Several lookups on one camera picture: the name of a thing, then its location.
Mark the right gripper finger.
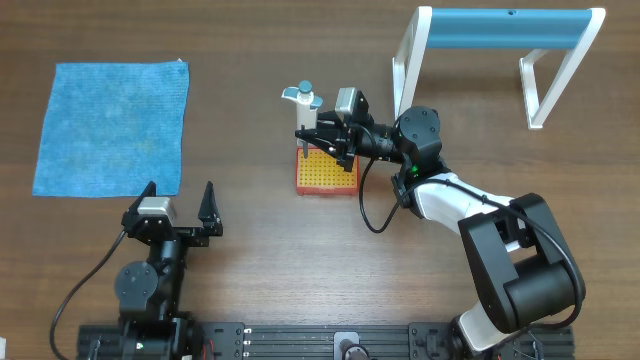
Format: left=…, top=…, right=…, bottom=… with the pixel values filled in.
left=294, top=110, right=339, bottom=139
left=298, top=134, right=351, bottom=169

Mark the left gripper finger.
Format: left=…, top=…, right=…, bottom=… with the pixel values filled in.
left=121, top=180, right=158, bottom=234
left=197, top=180, right=224, bottom=237

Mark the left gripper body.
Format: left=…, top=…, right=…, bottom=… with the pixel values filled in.
left=124, top=223, right=224, bottom=248

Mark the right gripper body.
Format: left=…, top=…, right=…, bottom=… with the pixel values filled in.
left=330, top=118, right=374, bottom=174

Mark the red and yellow tip box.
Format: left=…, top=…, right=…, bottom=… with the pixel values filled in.
left=294, top=145, right=361, bottom=197

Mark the blue cloth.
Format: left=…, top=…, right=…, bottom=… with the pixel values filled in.
left=32, top=59, right=191, bottom=199

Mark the white and blue stand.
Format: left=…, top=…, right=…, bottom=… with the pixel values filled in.
left=391, top=5, right=607, bottom=131

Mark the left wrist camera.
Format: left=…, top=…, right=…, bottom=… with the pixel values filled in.
left=136, top=195, right=178, bottom=227

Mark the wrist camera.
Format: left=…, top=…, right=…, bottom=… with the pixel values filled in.
left=136, top=195, right=178, bottom=227
left=333, top=86, right=360, bottom=126

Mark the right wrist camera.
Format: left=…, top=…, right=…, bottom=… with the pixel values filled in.
left=333, top=86, right=360, bottom=126

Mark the mounting rail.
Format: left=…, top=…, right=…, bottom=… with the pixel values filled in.
left=77, top=322, right=576, bottom=360

